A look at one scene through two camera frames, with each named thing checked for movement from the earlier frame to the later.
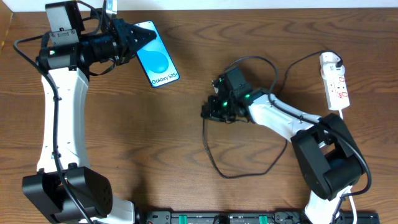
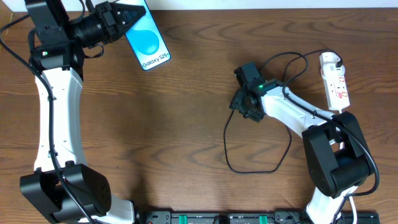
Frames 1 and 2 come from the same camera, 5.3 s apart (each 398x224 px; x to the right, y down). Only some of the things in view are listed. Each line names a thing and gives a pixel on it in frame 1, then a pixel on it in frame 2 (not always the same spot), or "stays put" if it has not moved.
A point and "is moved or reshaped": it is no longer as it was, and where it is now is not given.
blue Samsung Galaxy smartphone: [155, 58] is moved or reshaped
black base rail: [255, 217] stays put
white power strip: [336, 93] stays put
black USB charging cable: [338, 63] is moved or reshaped
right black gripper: [214, 109] -> [241, 106]
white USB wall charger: [328, 61] stays put
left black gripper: [123, 42] -> [109, 21]
